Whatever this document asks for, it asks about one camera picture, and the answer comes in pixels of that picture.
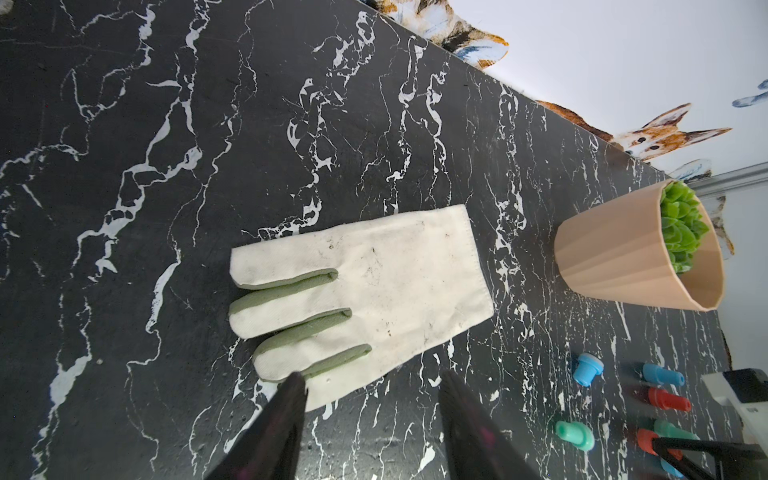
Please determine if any green stamp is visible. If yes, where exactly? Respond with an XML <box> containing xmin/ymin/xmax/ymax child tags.
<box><xmin>653</xmin><ymin>419</ymin><xmax>700</xmax><ymax>440</ymax></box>
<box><xmin>555</xmin><ymin>421</ymin><xmax>595</xmax><ymax>452</ymax></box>

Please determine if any potted green plant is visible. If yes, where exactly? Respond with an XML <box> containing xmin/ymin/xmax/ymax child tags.
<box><xmin>554</xmin><ymin>180</ymin><xmax>725</xmax><ymax>312</ymax></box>

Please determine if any blue stamp cap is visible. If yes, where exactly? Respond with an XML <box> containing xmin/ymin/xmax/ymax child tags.
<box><xmin>660</xmin><ymin>458</ymin><xmax>684</xmax><ymax>479</ymax></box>

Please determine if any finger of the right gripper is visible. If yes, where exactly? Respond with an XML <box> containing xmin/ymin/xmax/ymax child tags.
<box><xmin>673</xmin><ymin>438</ymin><xmax>767</xmax><ymax>461</ymax></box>
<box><xmin>659</xmin><ymin>450</ymin><xmax>715</xmax><ymax>480</ymax></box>

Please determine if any beige paper sheet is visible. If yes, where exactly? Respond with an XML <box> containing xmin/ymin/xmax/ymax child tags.
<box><xmin>229</xmin><ymin>204</ymin><xmax>494</xmax><ymax>410</ymax></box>

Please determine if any blue stamp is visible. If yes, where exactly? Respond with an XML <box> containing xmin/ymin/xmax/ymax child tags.
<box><xmin>642</xmin><ymin>363</ymin><xmax>685</xmax><ymax>387</ymax></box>
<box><xmin>573</xmin><ymin>353</ymin><xmax>604</xmax><ymax>387</ymax></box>

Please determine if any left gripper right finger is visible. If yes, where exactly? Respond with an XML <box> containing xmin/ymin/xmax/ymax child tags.
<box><xmin>438</xmin><ymin>370</ymin><xmax>539</xmax><ymax>480</ymax></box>

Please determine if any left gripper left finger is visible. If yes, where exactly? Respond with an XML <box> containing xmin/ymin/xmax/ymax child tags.
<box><xmin>207</xmin><ymin>372</ymin><xmax>308</xmax><ymax>480</ymax></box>

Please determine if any red stamp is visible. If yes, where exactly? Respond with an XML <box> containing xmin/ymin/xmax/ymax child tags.
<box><xmin>635</xmin><ymin>429</ymin><xmax>684</xmax><ymax>460</ymax></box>
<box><xmin>647</xmin><ymin>387</ymin><xmax>693</xmax><ymax>413</ymax></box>

